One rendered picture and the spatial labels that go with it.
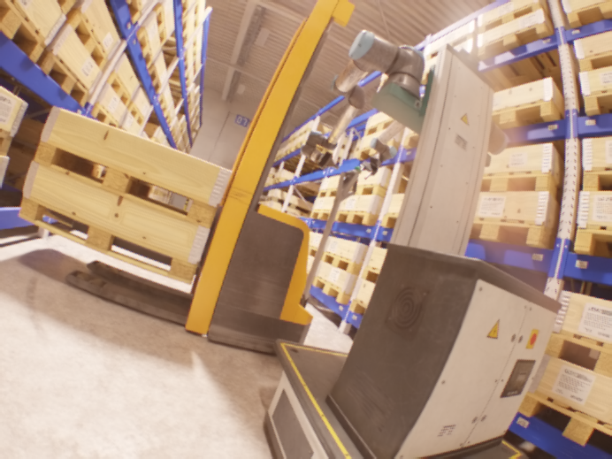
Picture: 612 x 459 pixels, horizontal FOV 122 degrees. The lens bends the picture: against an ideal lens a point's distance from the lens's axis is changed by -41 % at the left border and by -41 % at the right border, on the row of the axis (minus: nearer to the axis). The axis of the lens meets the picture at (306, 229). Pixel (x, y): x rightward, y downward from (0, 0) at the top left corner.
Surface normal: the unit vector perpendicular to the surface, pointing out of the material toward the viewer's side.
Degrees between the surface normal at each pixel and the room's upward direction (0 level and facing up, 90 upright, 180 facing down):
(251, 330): 90
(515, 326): 90
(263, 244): 90
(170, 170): 90
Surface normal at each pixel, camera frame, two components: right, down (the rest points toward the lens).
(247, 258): 0.35, 0.07
